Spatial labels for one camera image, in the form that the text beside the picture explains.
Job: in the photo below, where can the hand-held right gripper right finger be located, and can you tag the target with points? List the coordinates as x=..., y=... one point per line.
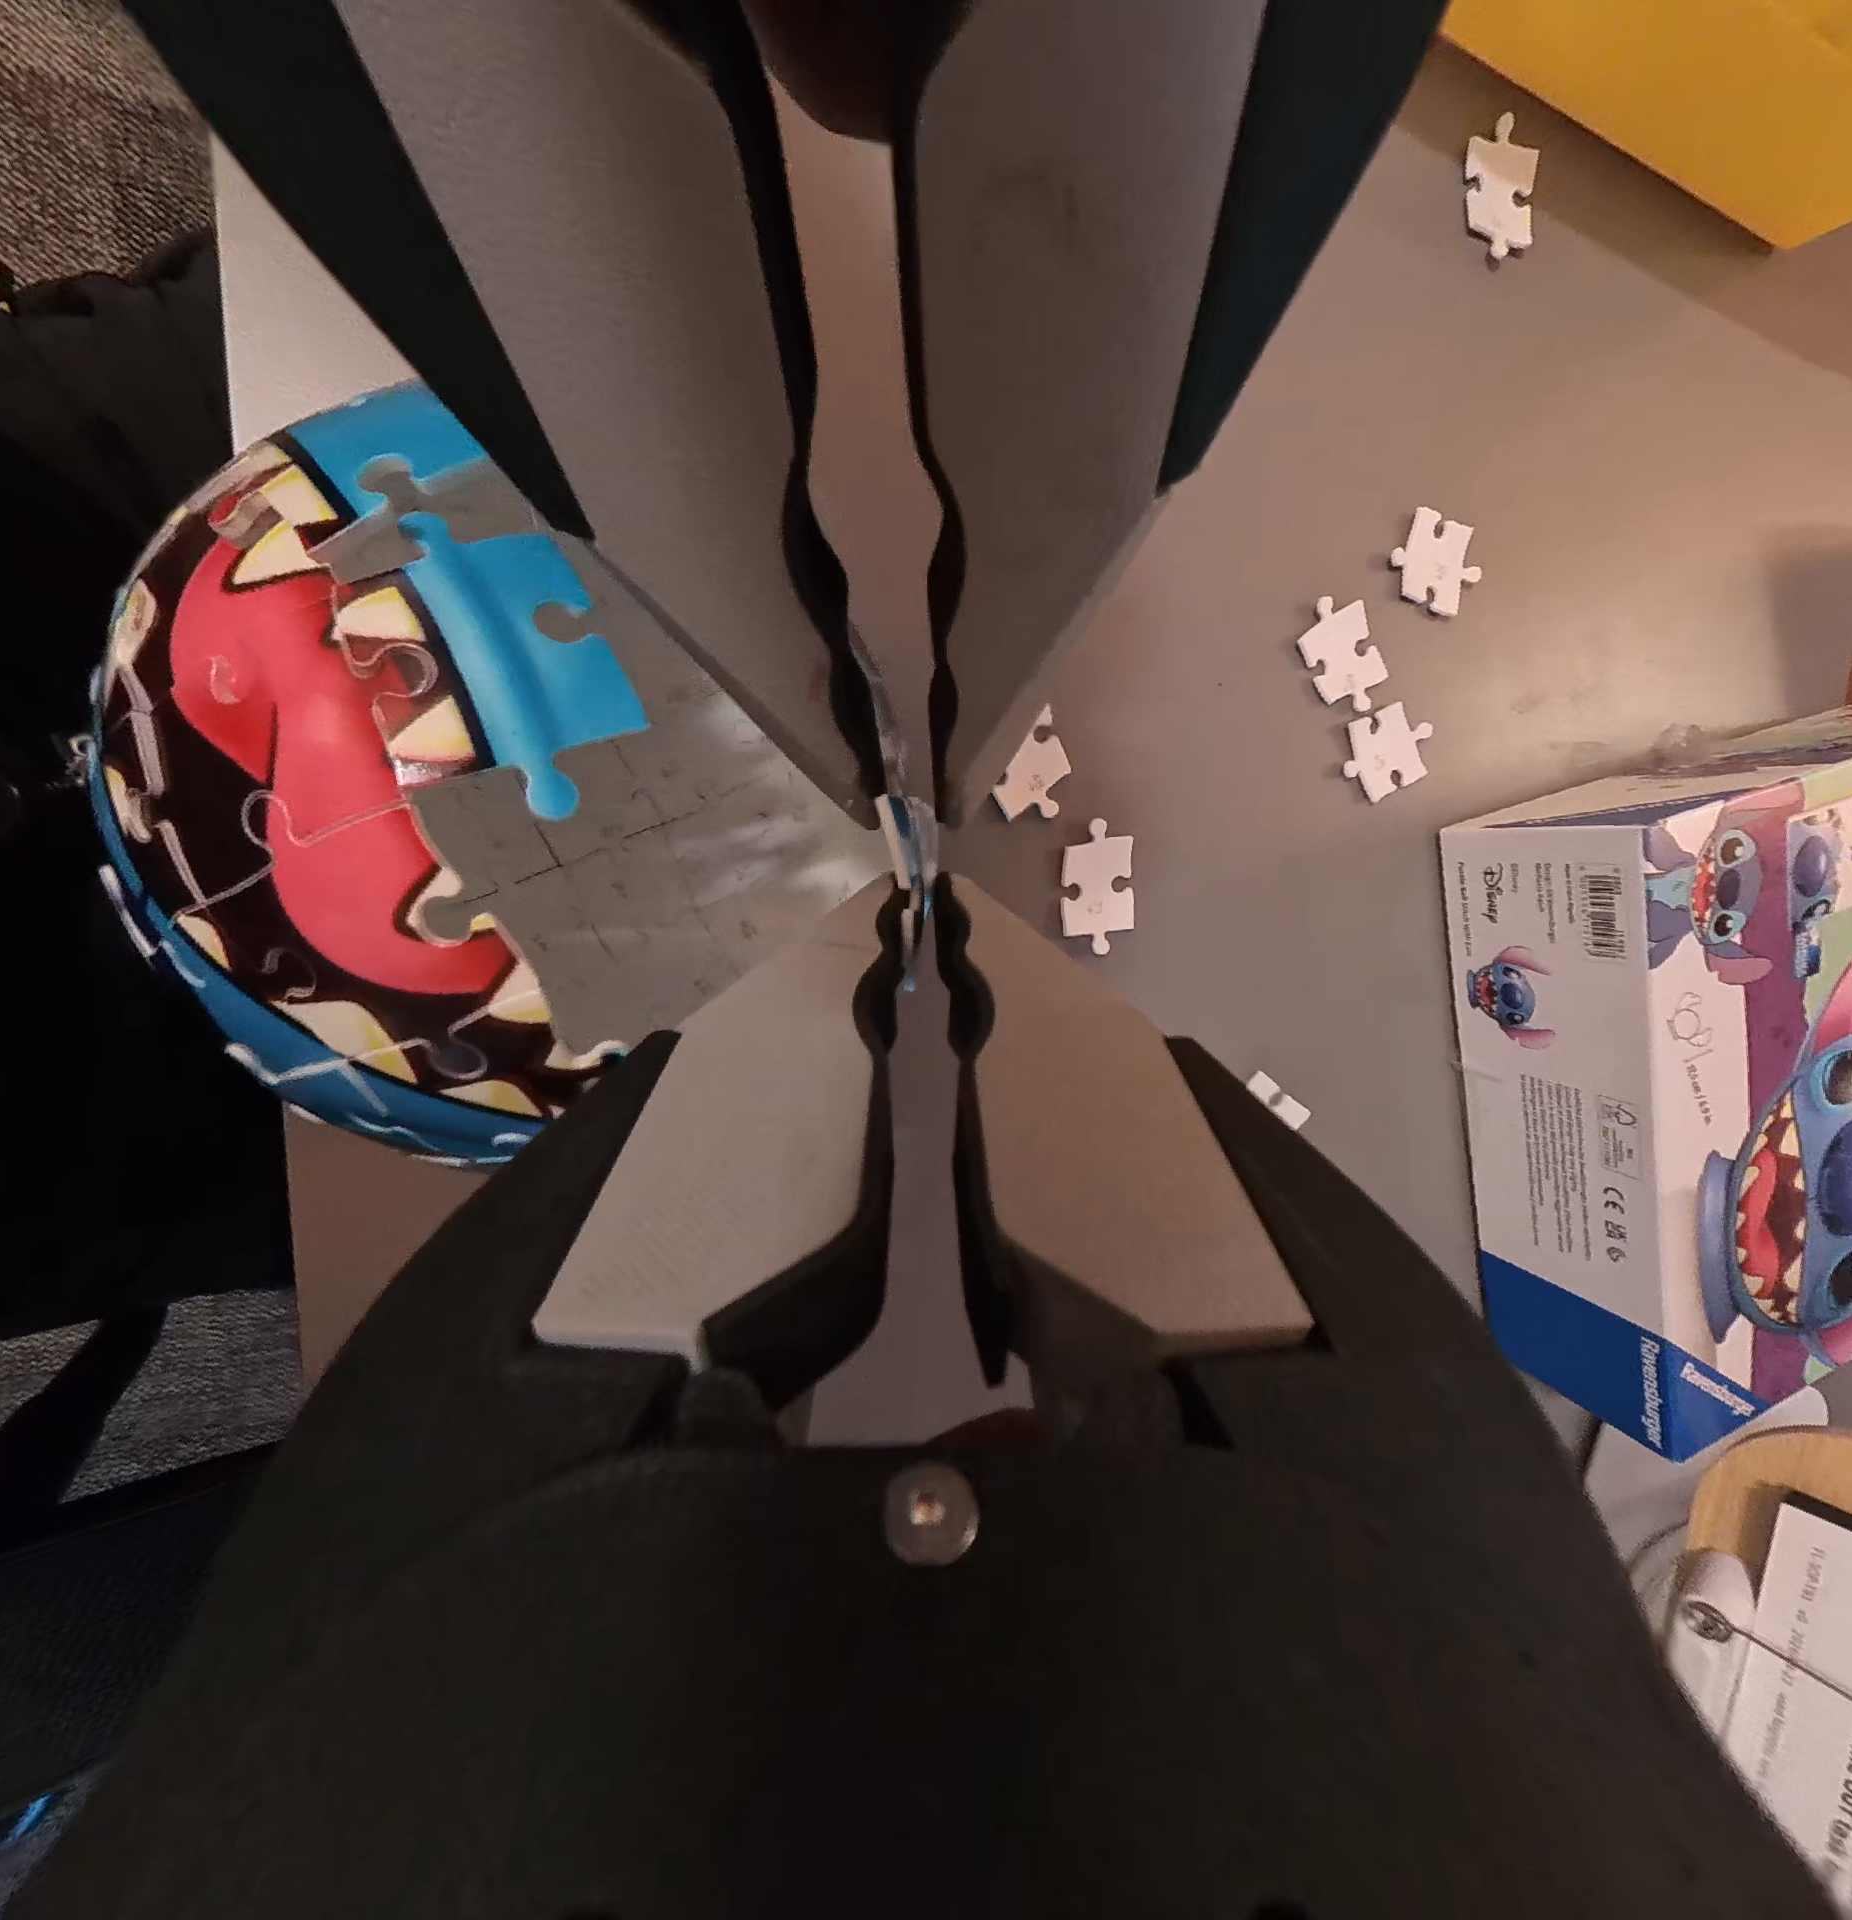
x=1121, y=1185

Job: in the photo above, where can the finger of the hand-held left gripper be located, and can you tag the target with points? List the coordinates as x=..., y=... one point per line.
x=612, y=302
x=1077, y=302

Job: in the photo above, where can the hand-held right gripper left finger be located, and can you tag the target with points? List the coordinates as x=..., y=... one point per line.
x=714, y=1185

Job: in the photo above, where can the blue monster puzzle ball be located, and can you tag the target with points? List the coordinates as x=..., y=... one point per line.
x=341, y=721

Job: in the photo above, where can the white loose puzzle piece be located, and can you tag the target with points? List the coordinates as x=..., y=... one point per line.
x=1500, y=188
x=1435, y=563
x=1098, y=890
x=1343, y=656
x=1384, y=751
x=1029, y=776
x=1280, y=1101

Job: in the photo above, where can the person's left hand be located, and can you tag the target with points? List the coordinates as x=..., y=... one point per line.
x=853, y=68

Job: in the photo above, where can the instruction sheet on board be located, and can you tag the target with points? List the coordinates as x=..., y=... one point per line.
x=1743, y=1479

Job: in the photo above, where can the person's black top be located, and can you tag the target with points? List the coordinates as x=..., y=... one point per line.
x=85, y=900

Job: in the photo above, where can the yellow plastic bin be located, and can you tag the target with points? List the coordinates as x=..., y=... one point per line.
x=1738, y=91

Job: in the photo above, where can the printed instruction sheet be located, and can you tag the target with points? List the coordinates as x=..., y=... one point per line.
x=1825, y=1680

